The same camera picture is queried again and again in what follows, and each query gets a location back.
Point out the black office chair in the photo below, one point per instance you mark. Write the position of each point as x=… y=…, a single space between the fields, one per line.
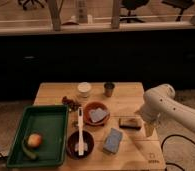
x=181 y=4
x=24 y=3
x=132 y=5

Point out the small metal cup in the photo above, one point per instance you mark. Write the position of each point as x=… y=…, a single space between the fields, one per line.
x=108 y=89

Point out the white paper cup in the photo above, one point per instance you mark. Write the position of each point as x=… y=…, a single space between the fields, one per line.
x=84 y=89

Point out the wooden railing post middle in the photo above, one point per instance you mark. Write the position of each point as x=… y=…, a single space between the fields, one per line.
x=115 y=19

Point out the blue sponge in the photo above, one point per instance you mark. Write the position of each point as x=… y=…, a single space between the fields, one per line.
x=112 y=141

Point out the white brush tool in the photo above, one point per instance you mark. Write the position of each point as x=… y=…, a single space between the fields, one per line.
x=81 y=144

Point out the wooden railing post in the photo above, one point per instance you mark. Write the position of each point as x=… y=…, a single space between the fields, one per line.
x=54 y=13
x=115 y=19

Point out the green plastic tray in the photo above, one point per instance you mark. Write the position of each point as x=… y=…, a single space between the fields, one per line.
x=51 y=123

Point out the black office chair left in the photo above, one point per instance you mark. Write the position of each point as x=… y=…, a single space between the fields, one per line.
x=24 y=3

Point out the dark brown bowl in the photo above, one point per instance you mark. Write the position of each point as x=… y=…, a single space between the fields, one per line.
x=72 y=145

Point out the grey heart-shaped cloth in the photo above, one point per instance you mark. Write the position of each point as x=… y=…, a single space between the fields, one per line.
x=97 y=115

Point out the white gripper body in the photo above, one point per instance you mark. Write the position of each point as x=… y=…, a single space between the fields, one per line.
x=148 y=114

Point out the orange plate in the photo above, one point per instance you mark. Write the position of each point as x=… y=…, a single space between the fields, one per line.
x=95 y=105

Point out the orange round fruit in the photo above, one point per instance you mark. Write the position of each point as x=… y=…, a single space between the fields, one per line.
x=34 y=140

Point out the dark dried fruit cluster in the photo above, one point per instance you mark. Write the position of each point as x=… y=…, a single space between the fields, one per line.
x=73 y=105

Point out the black office chair right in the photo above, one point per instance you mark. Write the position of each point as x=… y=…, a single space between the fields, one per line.
x=181 y=4

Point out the green cucumber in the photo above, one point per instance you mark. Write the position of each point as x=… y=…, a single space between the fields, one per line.
x=30 y=154

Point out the wooden railing post left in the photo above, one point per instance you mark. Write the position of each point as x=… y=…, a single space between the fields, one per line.
x=54 y=13

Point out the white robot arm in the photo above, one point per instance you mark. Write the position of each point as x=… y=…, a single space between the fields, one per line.
x=160 y=100

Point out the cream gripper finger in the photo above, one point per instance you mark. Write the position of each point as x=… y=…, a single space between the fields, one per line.
x=149 y=129

